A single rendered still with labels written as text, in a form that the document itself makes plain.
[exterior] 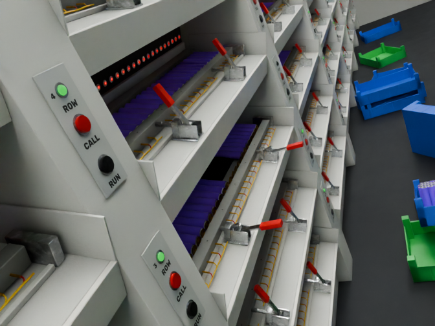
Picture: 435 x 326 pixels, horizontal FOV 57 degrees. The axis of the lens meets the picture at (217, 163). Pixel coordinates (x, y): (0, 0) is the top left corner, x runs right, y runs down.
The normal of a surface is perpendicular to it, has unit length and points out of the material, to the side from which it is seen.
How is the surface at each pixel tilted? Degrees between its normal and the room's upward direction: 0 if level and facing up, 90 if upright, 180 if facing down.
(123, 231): 90
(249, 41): 90
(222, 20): 90
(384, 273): 0
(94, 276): 19
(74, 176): 90
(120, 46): 109
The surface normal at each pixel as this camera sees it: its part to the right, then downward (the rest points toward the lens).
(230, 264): -0.09, -0.87
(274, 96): -0.29, 0.49
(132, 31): 0.95, 0.07
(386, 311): -0.40, -0.84
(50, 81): 0.87, -0.22
